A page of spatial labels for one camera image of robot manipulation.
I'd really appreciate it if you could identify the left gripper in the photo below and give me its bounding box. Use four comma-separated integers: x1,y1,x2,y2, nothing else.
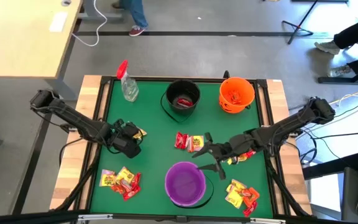
106,119,142,159

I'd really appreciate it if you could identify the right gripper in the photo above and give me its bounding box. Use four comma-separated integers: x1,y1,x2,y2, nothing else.
192,132,241,180

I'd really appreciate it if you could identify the yellow candy packet purple edge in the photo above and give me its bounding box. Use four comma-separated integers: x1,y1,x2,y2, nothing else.
186,135,206,153
99,169,116,187

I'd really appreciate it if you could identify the orange candy wrapper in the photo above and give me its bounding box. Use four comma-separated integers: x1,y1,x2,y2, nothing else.
241,187,260,208
110,184,127,194
227,90,244,105

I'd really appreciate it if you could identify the purple plastic bucket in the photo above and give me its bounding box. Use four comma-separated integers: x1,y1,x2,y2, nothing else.
164,161,214,209

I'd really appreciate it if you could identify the clear spray bottle red trigger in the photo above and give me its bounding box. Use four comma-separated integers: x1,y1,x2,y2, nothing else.
116,60,140,103

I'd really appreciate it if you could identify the black plastic bucket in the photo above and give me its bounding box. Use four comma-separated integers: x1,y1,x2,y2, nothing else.
160,79,201,124

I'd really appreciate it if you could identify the orange pumpkin bucket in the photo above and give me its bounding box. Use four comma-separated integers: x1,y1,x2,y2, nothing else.
219,77,256,114

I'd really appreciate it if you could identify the black support beam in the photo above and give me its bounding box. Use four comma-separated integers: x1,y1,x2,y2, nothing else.
303,154,358,180

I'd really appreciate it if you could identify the person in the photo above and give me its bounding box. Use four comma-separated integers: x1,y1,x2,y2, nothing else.
112,0,150,37
314,14,358,78

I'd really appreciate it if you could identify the white label sticker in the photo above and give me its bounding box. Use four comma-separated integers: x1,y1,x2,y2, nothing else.
48,11,69,33

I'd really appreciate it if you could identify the black desk foot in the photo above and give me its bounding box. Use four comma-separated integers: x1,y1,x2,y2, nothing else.
318,67,358,85

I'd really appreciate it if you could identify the light wooden desk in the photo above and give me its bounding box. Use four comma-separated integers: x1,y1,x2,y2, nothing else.
0,0,126,101

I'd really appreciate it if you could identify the black tripod stand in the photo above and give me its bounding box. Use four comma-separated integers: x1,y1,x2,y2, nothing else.
282,0,319,45

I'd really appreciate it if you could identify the black cable bundle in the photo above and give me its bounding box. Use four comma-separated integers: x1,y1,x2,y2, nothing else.
54,146,101,212
265,155,311,217

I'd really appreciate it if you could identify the black aluminium table frame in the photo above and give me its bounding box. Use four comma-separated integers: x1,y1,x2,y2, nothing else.
76,75,291,222

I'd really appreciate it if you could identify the silver metal bracket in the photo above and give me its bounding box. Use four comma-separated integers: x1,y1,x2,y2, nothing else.
78,213,114,222
249,217,287,224

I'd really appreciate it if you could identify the white floor cable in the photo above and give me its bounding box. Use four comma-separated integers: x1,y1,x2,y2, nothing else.
71,0,109,47
329,83,358,106

